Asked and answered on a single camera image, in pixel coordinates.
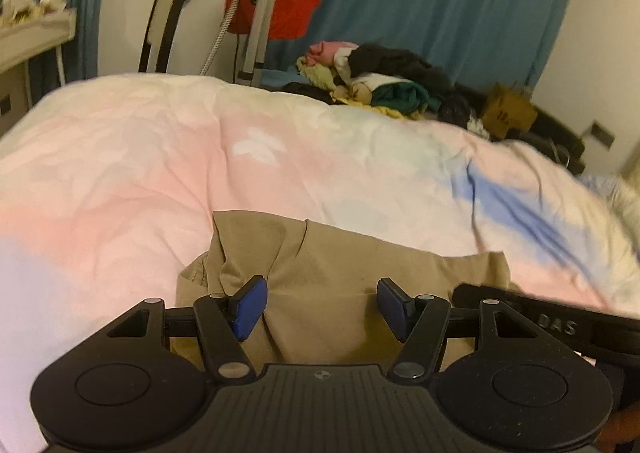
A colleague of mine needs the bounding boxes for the cosmetic bottles on table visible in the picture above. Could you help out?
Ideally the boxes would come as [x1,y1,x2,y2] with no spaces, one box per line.
[1,0,67,28]

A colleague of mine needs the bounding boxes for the tan t-shirt white print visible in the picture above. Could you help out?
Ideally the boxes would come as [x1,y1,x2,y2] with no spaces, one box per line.
[176,210,511,369]

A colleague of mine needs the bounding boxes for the person's right hand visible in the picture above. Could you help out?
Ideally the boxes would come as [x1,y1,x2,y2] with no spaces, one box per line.
[596,401,640,453]

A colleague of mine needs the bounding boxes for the brown paper bag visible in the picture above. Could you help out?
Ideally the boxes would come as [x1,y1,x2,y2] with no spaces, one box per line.
[480,84,538,140]

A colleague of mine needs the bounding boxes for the red cloth bag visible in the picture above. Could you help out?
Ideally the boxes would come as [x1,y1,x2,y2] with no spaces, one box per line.
[228,0,321,40]

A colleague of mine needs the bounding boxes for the pastel tie-dye duvet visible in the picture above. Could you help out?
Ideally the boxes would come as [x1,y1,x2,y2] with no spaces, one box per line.
[1,74,639,452]

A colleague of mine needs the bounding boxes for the white black chair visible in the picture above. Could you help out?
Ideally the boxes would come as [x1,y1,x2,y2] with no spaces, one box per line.
[138,0,188,73]

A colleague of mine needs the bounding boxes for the white pillow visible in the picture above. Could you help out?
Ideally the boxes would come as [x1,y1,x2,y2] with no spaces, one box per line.
[580,175,640,254]

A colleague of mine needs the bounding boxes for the pile of mixed clothes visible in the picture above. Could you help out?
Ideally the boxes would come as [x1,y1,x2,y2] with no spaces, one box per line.
[278,42,490,140]

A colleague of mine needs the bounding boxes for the wall power socket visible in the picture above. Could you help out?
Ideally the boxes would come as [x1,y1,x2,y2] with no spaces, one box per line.
[589,121,615,150]

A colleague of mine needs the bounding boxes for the white dressing table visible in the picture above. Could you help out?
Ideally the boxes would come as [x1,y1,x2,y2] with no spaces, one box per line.
[1,9,76,136]

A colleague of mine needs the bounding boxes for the black armchair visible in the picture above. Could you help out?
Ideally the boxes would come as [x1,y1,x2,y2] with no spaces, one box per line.
[506,106,586,176]

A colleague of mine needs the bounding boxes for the garment steamer stand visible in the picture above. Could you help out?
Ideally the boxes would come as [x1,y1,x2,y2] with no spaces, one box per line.
[200,0,277,87]

